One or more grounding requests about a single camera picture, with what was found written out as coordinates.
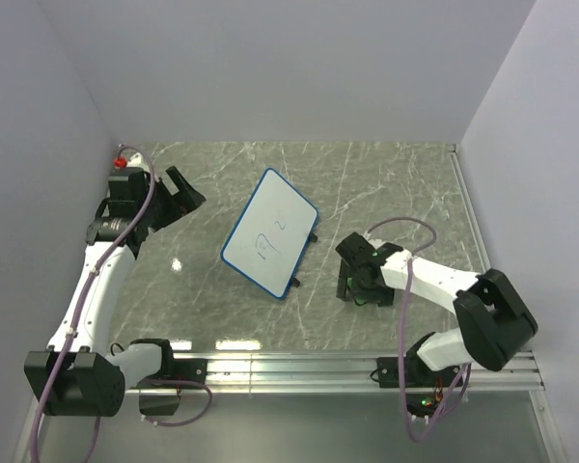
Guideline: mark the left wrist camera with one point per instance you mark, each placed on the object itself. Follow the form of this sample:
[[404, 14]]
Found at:
[[136, 160]]

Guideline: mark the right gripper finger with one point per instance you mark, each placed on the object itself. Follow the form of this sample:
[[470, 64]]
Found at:
[[381, 296], [344, 287]]

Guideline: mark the aluminium rail frame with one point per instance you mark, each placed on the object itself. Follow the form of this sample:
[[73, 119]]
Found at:
[[259, 372]]

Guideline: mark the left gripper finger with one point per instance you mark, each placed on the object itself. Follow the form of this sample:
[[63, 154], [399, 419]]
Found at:
[[175, 206], [178, 179]]

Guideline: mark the green whiteboard eraser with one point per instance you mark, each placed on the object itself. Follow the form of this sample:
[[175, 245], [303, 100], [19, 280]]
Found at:
[[354, 293]]

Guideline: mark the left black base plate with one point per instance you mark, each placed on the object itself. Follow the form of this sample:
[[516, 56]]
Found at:
[[181, 373]]

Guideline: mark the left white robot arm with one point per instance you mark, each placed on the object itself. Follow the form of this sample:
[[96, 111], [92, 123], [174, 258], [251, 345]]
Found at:
[[76, 375]]

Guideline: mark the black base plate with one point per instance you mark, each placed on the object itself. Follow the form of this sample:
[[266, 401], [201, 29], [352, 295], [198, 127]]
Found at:
[[395, 371], [181, 373]]

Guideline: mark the blue framed whiteboard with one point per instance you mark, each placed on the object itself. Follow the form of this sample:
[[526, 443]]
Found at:
[[271, 234]]

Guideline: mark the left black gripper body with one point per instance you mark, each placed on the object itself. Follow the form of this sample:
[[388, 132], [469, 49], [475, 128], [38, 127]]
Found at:
[[148, 185]]

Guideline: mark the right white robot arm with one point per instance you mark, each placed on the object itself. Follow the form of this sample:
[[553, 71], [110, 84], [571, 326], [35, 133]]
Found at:
[[493, 322]]

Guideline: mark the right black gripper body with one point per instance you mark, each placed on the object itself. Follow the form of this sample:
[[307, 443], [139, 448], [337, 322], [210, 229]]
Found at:
[[360, 288]]

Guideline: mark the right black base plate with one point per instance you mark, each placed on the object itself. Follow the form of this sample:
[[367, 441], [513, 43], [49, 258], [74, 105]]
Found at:
[[395, 371]]

